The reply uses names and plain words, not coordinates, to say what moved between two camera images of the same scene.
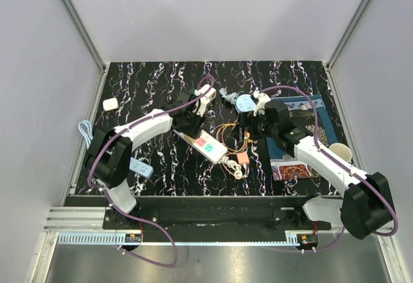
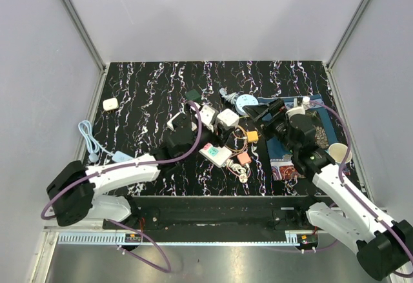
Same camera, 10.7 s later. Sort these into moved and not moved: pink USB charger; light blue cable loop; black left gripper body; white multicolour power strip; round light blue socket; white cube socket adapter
Moved: black left gripper body; white cube socket adapter
Not moved: light blue cable loop; white multicolour power strip; round light blue socket; pink USB charger
